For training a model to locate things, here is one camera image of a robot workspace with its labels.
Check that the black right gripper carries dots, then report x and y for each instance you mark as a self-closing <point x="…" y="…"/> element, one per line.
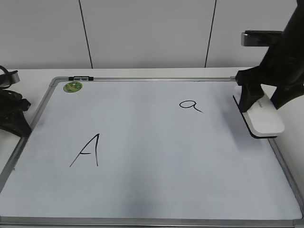
<point x="282" y="67"/>

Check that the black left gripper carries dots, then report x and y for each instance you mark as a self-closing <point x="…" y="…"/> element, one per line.
<point x="12" y="119"/>

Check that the white whiteboard eraser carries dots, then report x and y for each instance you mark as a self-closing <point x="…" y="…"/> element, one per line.
<point x="262" y="119"/>

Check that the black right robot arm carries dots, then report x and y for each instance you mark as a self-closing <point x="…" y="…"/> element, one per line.
<point x="295" y="25"/>

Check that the round green magnet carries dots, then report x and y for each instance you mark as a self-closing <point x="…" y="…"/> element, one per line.
<point x="72" y="87"/>

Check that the black silver hanging clip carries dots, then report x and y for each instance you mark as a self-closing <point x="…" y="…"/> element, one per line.
<point x="81" y="78"/>

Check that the aluminium framed whiteboard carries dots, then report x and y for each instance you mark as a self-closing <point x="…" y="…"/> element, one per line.
<point x="130" y="152"/>

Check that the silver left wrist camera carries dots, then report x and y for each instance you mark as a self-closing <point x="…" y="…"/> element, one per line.
<point x="8" y="78"/>

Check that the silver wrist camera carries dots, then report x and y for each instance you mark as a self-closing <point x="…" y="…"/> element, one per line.
<point x="8" y="78"/>
<point x="259" y="38"/>

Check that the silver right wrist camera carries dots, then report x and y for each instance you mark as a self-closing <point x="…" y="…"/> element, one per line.
<point x="259" y="38"/>

